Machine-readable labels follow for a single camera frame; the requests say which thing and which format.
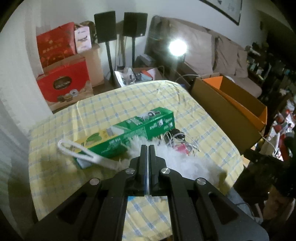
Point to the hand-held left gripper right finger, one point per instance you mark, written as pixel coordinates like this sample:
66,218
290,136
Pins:
151,162

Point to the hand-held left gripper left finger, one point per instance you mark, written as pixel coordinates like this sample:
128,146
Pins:
144,162

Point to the green toothpaste box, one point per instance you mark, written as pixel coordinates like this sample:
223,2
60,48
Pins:
138,129

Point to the white fluffy duster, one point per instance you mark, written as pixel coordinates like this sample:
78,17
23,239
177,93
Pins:
185,166

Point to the small red pink toy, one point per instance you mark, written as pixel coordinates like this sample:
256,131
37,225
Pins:
182,148

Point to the small black gadget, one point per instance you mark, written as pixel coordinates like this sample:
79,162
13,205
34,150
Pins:
172,134

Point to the orange-lined cardboard box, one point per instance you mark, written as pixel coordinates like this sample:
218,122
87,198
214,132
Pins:
219,109

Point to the white earphones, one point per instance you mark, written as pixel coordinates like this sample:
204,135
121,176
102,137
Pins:
178,136

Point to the yellow checked tablecloth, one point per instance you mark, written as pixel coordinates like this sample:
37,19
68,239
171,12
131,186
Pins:
129,99

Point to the open box of clutter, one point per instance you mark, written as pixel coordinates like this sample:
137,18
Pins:
138,76

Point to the black speaker stand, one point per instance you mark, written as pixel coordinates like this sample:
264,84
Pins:
109,62
134,51

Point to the plain brown cardboard box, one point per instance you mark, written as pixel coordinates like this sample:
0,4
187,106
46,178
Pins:
92,64

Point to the red chocolate gift box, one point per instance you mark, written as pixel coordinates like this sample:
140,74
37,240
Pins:
62,83

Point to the white dome nail lamp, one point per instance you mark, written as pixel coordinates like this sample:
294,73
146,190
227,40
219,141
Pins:
231,79

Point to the lit portable lantern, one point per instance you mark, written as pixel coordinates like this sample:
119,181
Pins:
178,47

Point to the large brown cushion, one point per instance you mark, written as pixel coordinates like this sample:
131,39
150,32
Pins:
201,53

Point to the brown sofa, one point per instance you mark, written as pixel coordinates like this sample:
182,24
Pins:
245,83

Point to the medium brown cushion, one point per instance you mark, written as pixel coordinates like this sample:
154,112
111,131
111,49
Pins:
225,55

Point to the small brown cushion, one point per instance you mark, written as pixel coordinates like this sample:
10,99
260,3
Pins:
241,63

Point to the pink white tissue pack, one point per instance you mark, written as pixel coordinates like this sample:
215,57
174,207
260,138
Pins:
82,39

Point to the black speaker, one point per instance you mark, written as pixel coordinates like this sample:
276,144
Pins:
105,26
135,24

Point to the camouflage bag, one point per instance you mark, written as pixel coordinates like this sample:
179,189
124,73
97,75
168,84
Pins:
91,27

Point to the large red gift box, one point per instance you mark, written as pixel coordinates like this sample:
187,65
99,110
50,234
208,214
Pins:
55,46

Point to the dark cluttered shelf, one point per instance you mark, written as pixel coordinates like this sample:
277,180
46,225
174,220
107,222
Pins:
272,58

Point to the framed ink painting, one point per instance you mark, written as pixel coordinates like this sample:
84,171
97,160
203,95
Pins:
226,9

